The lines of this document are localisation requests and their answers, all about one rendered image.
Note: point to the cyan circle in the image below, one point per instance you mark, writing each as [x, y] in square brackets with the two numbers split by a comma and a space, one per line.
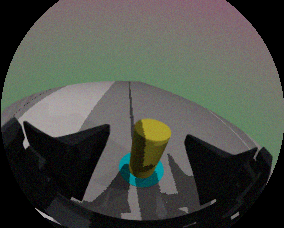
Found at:
[125, 173]

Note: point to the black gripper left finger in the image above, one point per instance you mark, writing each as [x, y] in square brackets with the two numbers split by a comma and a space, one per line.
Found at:
[73, 157]

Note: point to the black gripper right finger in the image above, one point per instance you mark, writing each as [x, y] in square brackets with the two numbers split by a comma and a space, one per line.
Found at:
[213, 169]

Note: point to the yellow cylinder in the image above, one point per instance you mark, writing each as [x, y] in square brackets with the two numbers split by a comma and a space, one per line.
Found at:
[150, 138]

